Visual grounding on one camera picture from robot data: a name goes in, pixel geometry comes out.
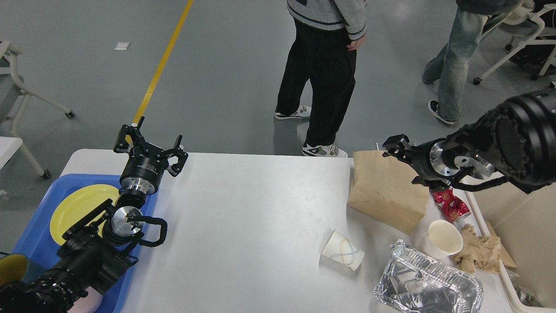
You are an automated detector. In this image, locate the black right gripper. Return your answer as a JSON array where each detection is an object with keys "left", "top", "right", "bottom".
[{"left": 382, "top": 134, "right": 460, "bottom": 190}]

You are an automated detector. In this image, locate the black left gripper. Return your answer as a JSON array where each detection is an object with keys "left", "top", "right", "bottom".
[{"left": 114, "top": 116, "right": 189, "bottom": 194}]

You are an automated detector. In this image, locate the brown paper bag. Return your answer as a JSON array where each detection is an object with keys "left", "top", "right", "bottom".
[{"left": 347, "top": 150, "right": 429, "bottom": 234}]

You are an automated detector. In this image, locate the white paper cup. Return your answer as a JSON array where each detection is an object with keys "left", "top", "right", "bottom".
[
  {"left": 321, "top": 230, "right": 365, "bottom": 271},
  {"left": 418, "top": 220, "right": 463, "bottom": 259}
]

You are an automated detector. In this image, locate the yellow plastic plate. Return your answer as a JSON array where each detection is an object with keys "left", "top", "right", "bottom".
[{"left": 50, "top": 184, "right": 119, "bottom": 246}]

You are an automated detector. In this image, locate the aluminium foil tray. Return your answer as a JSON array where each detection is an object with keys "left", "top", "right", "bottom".
[{"left": 374, "top": 240, "right": 484, "bottom": 313}]

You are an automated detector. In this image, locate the pink mug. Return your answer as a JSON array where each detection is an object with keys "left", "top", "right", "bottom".
[{"left": 68, "top": 287, "right": 103, "bottom": 313}]

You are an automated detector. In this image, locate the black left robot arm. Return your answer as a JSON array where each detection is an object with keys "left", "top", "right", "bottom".
[{"left": 1, "top": 117, "right": 188, "bottom": 313}]

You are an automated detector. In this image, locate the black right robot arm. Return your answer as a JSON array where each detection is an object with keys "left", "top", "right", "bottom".
[{"left": 382, "top": 89, "right": 556, "bottom": 194}]

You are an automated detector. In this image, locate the crushed red can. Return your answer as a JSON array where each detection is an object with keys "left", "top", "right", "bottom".
[{"left": 430, "top": 187, "right": 471, "bottom": 224}]

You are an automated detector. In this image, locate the person in grey jeans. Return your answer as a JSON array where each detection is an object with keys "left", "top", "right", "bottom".
[{"left": 422, "top": 0, "right": 522, "bottom": 125}]

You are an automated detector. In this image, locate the crumpled brown paper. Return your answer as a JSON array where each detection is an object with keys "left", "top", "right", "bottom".
[{"left": 451, "top": 223, "right": 517, "bottom": 273}]

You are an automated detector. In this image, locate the beige plastic bin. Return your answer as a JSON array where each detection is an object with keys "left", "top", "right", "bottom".
[{"left": 465, "top": 183, "right": 556, "bottom": 313}]

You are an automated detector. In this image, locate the blue plastic tray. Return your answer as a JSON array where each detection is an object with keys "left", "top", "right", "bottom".
[{"left": 13, "top": 174, "right": 135, "bottom": 313}]

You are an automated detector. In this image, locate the person in black trousers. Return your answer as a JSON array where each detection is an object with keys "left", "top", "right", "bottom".
[{"left": 275, "top": 0, "right": 367, "bottom": 158}]

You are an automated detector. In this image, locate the white office chair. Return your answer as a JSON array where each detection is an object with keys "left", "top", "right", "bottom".
[{"left": 473, "top": 3, "right": 556, "bottom": 85}]

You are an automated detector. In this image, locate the teal mug yellow inside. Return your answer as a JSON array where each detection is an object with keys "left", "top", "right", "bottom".
[{"left": 0, "top": 254, "right": 30, "bottom": 285}]

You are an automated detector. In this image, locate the white folding table frame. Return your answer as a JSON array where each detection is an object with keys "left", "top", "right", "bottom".
[{"left": 0, "top": 41, "right": 75, "bottom": 180}]

